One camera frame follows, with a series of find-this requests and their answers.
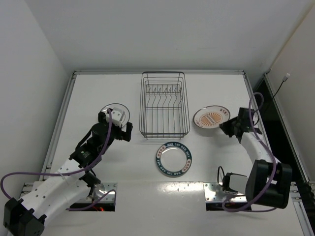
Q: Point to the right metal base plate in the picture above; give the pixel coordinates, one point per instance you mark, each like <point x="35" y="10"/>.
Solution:
<point x="214" y="194"/>

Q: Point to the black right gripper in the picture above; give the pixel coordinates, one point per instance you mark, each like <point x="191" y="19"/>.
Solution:
<point x="231" y="126"/>

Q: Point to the grey wire dish rack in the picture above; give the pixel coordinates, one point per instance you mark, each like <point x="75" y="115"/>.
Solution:
<point x="164" y="108"/>

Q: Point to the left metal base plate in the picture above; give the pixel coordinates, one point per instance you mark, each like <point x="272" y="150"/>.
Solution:
<point x="96" y="193"/>

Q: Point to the orange sunburst white plate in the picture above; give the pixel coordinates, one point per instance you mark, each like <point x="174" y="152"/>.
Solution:
<point x="211" y="116"/>

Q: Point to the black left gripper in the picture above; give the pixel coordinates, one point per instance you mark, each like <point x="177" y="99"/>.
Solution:
<point x="122" y="132"/>

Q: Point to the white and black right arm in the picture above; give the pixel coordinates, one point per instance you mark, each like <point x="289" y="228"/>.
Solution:
<point x="269" y="180"/>

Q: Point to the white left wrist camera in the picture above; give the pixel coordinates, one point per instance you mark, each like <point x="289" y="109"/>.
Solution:
<point x="117" y="116"/>

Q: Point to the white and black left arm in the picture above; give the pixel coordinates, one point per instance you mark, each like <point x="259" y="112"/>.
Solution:
<point x="29" y="215"/>

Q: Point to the green rimmed white plate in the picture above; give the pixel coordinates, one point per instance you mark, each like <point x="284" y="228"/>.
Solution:
<point x="173" y="159"/>

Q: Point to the metal base plate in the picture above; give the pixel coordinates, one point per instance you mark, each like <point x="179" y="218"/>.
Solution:
<point x="214" y="194"/>
<point x="96" y="193"/>

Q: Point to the clear glass plate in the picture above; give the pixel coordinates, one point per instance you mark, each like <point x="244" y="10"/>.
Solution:
<point x="120" y="106"/>

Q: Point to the aluminium table frame rail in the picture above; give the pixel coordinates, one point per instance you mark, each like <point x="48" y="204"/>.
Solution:
<point x="148" y="203"/>

